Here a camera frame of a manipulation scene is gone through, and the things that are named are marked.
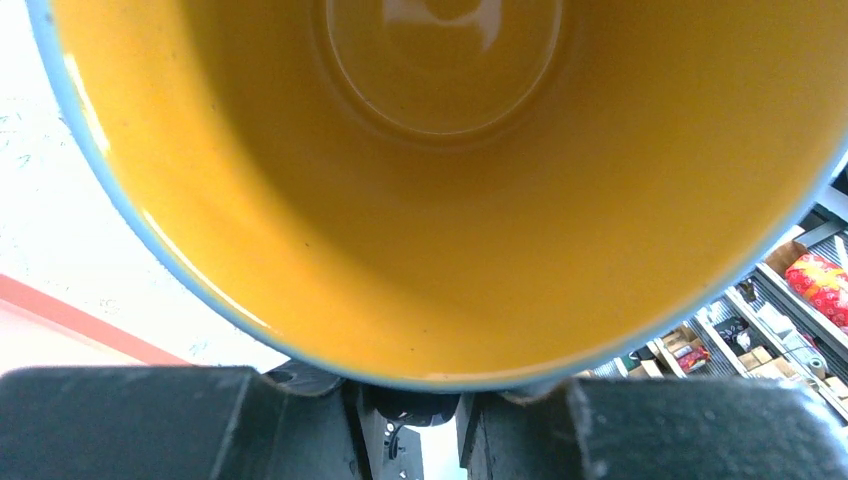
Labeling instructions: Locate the pink rectangular tray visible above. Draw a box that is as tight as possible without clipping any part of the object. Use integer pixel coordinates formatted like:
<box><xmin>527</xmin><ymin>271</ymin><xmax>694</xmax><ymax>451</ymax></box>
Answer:
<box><xmin>1</xmin><ymin>275</ymin><xmax>188</xmax><ymax>374</ymax></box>

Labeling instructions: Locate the blue patterned mug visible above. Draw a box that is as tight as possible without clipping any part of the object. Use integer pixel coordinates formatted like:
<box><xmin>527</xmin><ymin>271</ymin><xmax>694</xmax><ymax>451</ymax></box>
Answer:
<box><xmin>27</xmin><ymin>1</ymin><xmax>847</xmax><ymax>391</ymax></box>

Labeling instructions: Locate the metal storage shelf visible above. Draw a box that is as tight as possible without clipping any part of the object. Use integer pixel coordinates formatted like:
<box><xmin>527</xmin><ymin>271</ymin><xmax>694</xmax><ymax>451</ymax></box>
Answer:
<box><xmin>589</xmin><ymin>225</ymin><xmax>848</xmax><ymax>422</ymax></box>

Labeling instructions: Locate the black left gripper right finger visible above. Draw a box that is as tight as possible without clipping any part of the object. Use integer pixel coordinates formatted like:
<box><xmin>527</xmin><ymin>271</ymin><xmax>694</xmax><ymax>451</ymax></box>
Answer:
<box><xmin>457</xmin><ymin>378</ymin><xmax>847</xmax><ymax>479</ymax></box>

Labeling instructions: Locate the floral tablecloth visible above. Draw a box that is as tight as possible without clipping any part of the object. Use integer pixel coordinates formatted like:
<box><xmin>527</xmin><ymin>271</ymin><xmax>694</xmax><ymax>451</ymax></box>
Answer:
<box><xmin>1</xmin><ymin>1</ymin><xmax>285</xmax><ymax>371</ymax></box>

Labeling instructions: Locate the red patterned bag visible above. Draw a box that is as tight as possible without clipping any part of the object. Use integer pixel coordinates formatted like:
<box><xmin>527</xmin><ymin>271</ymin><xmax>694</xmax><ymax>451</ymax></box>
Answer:
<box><xmin>785</xmin><ymin>253</ymin><xmax>847</xmax><ymax>331</ymax></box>

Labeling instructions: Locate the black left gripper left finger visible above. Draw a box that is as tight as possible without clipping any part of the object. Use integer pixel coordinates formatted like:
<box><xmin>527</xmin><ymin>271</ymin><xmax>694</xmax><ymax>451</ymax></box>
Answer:
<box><xmin>1</xmin><ymin>367</ymin><xmax>371</xmax><ymax>479</ymax></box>

